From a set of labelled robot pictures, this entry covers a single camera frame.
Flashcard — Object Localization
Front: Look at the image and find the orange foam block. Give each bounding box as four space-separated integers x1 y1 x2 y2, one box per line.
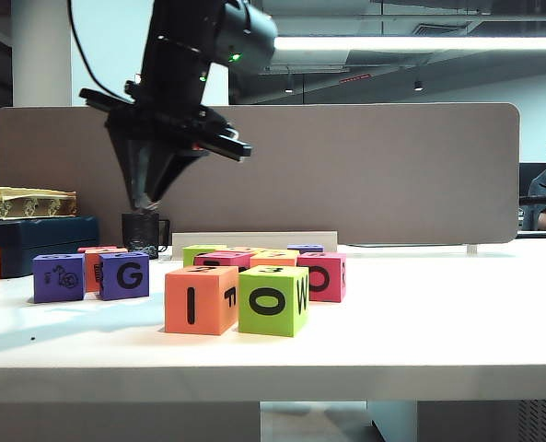
249 255 300 269

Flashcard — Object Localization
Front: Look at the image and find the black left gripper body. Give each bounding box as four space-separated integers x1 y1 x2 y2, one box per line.
104 77 255 162

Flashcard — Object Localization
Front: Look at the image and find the green block letters W O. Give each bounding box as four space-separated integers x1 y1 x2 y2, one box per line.
238 265 311 339

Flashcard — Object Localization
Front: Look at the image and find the green foam block plain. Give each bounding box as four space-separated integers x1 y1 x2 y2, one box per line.
181 244 227 273

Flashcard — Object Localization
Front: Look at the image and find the black camera cable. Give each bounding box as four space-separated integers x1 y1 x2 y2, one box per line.
67 0 132 100

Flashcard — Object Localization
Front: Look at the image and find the orange block letter I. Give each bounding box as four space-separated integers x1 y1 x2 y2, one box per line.
164 265 240 337

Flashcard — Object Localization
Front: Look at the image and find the pink block letter O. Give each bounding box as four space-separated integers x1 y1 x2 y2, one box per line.
296 251 348 304

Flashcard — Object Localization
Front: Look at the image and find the dark background monitor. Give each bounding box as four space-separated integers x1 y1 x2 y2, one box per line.
519 162 546 197

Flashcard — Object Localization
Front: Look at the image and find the pink block letters Z P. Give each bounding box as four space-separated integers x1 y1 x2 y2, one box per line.
193 250 255 273

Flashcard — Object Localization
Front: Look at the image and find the dark blue case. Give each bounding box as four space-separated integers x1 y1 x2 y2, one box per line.
0 215 101 281

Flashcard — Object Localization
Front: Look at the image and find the purple block digit 9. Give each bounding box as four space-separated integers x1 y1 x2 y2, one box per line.
31 253 87 305

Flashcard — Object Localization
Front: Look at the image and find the brown desk partition panel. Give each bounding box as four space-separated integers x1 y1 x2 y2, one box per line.
0 101 522 247

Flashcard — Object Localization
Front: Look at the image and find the black patterned mug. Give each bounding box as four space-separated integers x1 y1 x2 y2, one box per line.
121 210 171 259

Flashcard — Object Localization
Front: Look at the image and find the long ceiling light strip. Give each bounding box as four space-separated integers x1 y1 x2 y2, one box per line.
272 36 546 51

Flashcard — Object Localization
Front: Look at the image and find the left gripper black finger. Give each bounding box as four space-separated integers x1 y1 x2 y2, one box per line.
147 146 205 203
108 131 157 213

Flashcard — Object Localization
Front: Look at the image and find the purple block letter G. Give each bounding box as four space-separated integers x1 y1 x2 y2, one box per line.
98 251 151 302

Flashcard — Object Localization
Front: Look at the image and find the grey under-desk panel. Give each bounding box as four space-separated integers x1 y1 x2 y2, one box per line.
0 402 261 442
417 400 546 442

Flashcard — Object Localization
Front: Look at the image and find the yellow patterned box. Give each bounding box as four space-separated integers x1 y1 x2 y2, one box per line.
0 186 79 221

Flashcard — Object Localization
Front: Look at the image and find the orange block digit 3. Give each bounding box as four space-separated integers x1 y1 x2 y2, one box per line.
84 250 129 293

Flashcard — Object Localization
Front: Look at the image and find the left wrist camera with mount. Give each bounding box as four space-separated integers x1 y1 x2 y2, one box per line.
78 87 135 114

